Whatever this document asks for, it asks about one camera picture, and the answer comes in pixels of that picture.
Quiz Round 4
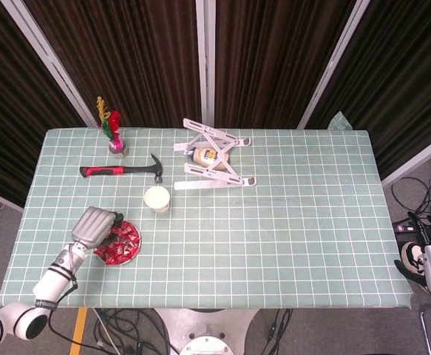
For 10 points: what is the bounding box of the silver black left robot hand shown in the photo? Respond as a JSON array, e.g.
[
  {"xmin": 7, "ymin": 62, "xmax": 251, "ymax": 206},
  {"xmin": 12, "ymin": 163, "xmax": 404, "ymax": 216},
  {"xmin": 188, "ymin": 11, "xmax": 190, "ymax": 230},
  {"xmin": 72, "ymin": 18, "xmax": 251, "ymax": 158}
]
[{"xmin": 69, "ymin": 206, "xmax": 125, "ymax": 250}]

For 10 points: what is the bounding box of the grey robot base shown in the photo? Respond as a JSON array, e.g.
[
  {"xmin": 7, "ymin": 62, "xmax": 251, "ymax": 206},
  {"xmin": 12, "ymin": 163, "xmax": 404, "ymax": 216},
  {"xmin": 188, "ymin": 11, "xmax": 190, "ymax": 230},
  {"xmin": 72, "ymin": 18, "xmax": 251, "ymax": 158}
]
[{"xmin": 155, "ymin": 308, "xmax": 261, "ymax": 355}]

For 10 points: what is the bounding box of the white paper cup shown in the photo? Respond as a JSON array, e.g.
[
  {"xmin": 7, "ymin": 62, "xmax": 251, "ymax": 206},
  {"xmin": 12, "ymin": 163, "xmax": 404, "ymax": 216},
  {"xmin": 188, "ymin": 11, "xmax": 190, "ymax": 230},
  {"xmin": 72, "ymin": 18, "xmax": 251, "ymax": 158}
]
[{"xmin": 143, "ymin": 186, "xmax": 172, "ymax": 214}]

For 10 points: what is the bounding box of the white folding laptop stand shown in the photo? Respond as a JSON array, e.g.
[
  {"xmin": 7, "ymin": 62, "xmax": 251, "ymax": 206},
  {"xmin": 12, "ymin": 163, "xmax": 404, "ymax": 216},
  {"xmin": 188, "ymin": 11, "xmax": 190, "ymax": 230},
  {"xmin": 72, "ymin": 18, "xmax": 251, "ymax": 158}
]
[{"xmin": 173, "ymin": 118, "xmax": 257, "ymax": 192}]

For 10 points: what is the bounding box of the white black sneaker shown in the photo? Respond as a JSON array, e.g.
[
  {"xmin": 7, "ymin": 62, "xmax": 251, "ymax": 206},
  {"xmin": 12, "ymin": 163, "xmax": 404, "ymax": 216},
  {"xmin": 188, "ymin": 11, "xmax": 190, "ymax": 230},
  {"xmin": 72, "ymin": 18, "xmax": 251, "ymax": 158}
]
[{"xmin": 401, "ymin": 241, "xmax": 427, "ymax": 277}]

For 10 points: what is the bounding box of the round metal plate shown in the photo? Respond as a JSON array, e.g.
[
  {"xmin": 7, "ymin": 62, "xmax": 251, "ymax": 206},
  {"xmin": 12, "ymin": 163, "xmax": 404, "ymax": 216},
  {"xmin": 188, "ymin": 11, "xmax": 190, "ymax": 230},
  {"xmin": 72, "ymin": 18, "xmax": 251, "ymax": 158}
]
[{"xmin": 96, "ymin": 220, "xmax": 142, "ymax": 266}]

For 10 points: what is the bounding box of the black power strip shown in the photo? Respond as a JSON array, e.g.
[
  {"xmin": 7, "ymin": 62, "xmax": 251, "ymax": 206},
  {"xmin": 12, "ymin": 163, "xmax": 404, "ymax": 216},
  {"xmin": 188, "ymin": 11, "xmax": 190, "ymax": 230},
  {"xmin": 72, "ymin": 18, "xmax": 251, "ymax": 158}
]
[{"xmin": 391, "ymin": 220, "xmax": 419, "ymax": 234}]

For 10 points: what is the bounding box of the red black claw hammer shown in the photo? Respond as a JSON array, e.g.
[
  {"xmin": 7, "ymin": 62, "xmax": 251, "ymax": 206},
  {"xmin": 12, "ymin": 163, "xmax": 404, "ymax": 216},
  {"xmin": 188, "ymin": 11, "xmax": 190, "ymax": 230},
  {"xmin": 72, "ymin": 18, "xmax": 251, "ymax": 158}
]
[{"xmin": 79, "ymin": 153, "xmax": 164, "ymax": 185}]

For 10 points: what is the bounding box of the yellow floor tape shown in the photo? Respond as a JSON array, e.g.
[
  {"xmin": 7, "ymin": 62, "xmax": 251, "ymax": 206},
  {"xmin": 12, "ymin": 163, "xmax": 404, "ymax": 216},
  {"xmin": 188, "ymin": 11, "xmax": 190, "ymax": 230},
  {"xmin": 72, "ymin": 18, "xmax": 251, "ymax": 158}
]
[{"xmin": 69, "ymin": 307, "xmax": 89, "ymax": 355}]

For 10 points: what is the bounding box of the colourful feather shuttlecock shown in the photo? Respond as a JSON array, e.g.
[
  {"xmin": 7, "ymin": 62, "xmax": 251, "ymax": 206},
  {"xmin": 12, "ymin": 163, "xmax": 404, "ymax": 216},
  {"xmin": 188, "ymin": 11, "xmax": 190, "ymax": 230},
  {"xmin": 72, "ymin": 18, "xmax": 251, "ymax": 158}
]
[{"xmin": 95, "ymin": 95, "xmax": 124, "ymax": 153}]

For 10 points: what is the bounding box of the mayonnaise squeeze bottle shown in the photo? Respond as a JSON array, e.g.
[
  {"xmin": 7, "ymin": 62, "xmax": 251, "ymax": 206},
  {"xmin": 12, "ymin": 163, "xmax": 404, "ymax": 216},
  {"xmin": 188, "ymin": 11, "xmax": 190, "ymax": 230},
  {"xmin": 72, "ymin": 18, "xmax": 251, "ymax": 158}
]
[{"xmin": 185, "ymin": 146, "xmax": 231, "ymax": 171}]

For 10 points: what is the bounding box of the dark brown pleated curtain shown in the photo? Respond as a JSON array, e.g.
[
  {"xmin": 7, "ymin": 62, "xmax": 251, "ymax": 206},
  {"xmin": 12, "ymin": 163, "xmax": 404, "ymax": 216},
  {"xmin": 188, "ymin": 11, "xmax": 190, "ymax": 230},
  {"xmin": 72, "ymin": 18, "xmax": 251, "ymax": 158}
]
[
  {"xmin": 214, "ymin": 0, "xmax": 359, "ymax": 129},
  {"xmin": 0, "ymin": 0, "xmax": 87, "ymax": 208},
  {"xmin": 306, "ymin": 0, "xmax": 431, "ymax": 179}
]

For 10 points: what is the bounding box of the green checked tablecloth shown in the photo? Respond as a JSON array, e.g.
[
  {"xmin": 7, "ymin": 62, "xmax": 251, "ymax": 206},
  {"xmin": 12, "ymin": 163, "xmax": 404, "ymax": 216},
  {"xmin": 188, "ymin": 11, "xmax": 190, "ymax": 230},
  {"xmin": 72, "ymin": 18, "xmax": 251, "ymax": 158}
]
[{"xmin": 0, "ymin": 110, "xmax": 413, "ymax": 310}]

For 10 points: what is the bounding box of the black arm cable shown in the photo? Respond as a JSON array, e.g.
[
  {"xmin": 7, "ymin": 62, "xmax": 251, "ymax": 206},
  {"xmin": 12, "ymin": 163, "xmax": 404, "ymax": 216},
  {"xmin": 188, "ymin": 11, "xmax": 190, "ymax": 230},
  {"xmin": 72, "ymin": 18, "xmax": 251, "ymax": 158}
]
[{"xmin": 47, "ymin": 277, "xmax": 109, "ymax": 352}]

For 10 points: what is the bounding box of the white screen base rail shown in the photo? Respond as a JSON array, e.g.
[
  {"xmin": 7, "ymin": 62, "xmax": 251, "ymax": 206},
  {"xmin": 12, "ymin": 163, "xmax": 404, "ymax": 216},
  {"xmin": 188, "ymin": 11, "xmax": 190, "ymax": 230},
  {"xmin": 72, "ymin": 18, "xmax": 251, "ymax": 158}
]
[
  {"xmin": 0, "ymin": 183, "xmax": 26, "ymax": 212},
  {"xmin": 380, "ymin": 128, "xmax": 431, "ymax": 188}
]

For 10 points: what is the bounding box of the white metal frame post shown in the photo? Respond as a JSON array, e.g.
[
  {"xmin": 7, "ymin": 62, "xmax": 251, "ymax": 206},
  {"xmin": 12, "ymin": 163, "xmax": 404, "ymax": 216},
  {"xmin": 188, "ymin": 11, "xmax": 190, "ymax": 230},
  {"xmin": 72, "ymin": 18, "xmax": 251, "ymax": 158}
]
[
  {"xmin": 195, "ymin": 0, "xmax": 217, "ymax": 126},
  {"xmin": 0, "ymin": 0, "xmax": 98, "ymax": 129},
  {"xmin": 297, "ymin": 0, "xmax": 371, "ymax": 129}
]

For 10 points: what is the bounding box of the black cable with plug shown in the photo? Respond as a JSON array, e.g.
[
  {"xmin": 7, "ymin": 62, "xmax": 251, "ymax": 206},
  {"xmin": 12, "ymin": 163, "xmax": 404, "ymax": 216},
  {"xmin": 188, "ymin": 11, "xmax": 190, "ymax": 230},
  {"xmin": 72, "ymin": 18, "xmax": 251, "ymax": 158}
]
[{"xmin": 262, "ymin": 308, "xmax": 293, "ymax": 355}]

